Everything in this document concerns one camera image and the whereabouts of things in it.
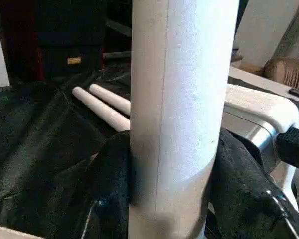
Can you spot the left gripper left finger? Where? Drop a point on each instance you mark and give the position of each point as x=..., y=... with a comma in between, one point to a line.
x=97, y=194

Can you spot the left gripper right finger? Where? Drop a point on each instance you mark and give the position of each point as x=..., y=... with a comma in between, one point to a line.
x=249, y=194

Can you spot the black plastic mat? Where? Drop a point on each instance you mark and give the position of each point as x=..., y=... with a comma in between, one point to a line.
x=35, y=144

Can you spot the brown woven basket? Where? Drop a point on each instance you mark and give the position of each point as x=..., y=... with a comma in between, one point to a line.
x=289, y=72

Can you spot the small yellow tag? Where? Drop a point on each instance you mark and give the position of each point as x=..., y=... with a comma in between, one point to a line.
x=74, y=60

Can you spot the beige curtain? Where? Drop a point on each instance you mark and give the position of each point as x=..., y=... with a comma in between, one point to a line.
x=296, y=25

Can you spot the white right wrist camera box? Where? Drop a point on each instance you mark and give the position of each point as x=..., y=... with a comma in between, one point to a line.
x=259, y=119

